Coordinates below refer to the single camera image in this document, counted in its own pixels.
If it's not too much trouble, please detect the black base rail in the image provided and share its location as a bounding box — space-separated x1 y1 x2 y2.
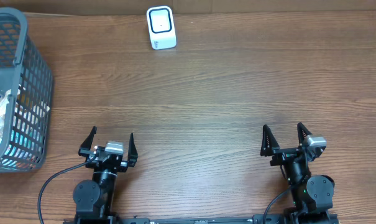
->
63 213 341 224

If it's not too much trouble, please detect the grey plastic mesh basket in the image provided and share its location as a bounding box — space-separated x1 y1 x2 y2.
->
0 7 54 173

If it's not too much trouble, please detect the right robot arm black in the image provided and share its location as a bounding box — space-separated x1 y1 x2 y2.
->
260 123 339 223

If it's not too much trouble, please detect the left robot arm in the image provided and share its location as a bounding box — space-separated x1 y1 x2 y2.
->
73 126 138 223

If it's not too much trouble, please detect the white barcode scanner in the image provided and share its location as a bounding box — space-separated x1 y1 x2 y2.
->
146 6 177 50

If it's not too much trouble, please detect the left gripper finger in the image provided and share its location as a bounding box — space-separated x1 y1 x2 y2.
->
127 133 138 167
80 126 97 150

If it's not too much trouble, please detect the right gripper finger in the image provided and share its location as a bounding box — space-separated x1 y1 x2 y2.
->
297 122 312 145
260 124 280 156

